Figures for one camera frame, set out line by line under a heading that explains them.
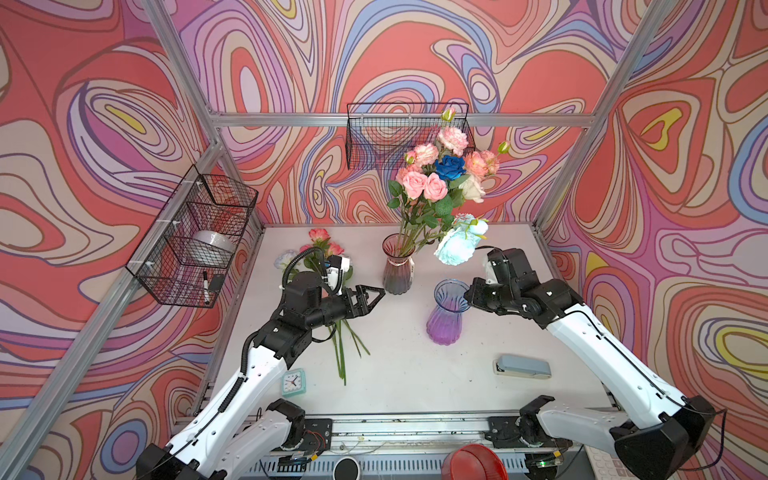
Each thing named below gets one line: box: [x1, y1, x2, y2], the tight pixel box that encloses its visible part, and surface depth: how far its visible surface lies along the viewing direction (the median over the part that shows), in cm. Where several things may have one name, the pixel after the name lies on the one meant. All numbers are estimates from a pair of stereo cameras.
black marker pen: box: [203, 271, 210, 305], surface depth 73 cm
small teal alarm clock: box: [282, 368, 306, 398], surface depth 82 cm
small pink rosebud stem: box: [402, 171, 428, 241], surface depth 67 cm
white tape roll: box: [191, 230, 236, 256], surface depth 73 cm
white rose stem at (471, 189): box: [459, 174, 486, 203], surface depth 72 cm
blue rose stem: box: [434, 155, 467, 181], surface depth 68 cm
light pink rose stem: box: [423, 172, 449, 203], surface depth 67 cm
